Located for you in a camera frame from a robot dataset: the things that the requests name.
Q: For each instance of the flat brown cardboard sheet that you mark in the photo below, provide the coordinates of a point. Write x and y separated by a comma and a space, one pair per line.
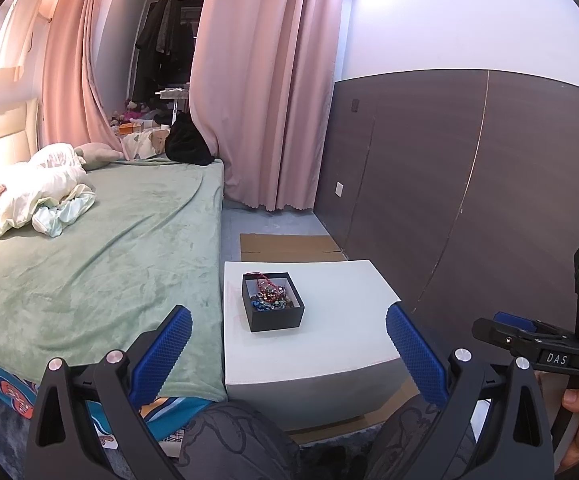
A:
289, 247

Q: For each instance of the light green cloth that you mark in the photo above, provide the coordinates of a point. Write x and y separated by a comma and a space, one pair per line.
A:
64, 212

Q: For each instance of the pile of plush toys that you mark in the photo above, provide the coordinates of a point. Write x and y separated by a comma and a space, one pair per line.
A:
132, 117

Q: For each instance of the black bag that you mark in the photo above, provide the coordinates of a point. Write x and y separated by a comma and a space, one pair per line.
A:
187, 142

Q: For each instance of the white duvet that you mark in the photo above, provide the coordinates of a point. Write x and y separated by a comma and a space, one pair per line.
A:
29, 185

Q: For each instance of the pale green pillow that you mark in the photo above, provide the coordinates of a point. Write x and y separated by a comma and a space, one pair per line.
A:
97, 155

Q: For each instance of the teal cartoon bed sheet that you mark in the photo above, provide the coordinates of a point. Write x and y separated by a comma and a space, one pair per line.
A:
14, 395

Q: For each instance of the bear print cloth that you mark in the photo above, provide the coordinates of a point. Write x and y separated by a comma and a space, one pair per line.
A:
142, 145

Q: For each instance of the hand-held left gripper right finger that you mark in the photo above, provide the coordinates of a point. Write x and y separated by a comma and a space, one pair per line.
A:
417, 355

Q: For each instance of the hanging dark clothes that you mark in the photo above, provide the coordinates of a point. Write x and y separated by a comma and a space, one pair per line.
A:
159, 35

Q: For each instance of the black jewelry box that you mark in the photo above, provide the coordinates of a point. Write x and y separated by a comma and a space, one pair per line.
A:
274, 320

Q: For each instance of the wide pink curtain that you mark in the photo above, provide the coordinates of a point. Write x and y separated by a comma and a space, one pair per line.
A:
269, 85

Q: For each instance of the beige padded headboard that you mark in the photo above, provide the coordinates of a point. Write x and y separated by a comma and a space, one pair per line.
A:
4, 135

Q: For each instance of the white wall socket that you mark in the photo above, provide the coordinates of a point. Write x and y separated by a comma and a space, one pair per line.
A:
339, 189

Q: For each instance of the narrow pink curtain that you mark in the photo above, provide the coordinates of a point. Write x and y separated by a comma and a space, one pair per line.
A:
77, 60

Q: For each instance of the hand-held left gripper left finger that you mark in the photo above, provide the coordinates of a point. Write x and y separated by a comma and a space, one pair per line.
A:
164, 350

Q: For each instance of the person's leg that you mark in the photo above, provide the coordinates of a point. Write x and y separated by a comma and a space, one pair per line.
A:
239, 445
409, 435

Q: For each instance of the person's right leg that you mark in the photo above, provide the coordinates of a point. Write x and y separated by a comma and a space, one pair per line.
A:
409, 435

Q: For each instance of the person's left leg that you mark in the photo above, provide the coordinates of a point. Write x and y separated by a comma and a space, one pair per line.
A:
239, 445

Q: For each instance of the white low table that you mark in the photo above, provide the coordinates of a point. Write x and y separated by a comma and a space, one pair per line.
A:
339, 310

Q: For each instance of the bed with green blanket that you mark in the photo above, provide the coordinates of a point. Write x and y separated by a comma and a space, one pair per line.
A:
119, 260

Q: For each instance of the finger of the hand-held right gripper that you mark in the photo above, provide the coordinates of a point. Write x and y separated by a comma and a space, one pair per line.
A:
514, 320
494, 332

